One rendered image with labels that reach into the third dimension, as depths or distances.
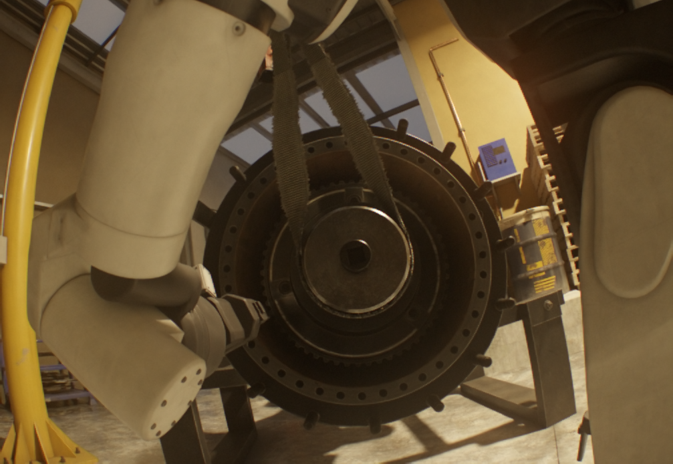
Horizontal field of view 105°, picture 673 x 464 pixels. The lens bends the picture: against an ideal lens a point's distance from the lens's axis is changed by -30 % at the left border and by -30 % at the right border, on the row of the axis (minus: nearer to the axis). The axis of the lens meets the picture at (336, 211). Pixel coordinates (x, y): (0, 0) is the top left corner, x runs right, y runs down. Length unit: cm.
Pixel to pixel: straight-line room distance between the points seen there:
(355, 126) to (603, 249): 40
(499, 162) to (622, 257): 480
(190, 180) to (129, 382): 11
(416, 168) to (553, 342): 141
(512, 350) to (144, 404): 307
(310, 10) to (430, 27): 639
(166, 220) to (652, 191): 28
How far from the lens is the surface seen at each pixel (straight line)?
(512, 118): 552
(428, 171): 57
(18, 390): 281
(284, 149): 55
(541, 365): 182
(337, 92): 58
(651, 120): 28
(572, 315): 317
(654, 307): 27
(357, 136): 55
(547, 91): 38
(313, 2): 18
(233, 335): 36
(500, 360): 320
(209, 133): 17
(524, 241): 365
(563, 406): 195
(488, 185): 60
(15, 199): 298
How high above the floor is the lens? 78
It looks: 16 degrees up
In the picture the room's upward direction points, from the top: 12 degrees counter-clockwise
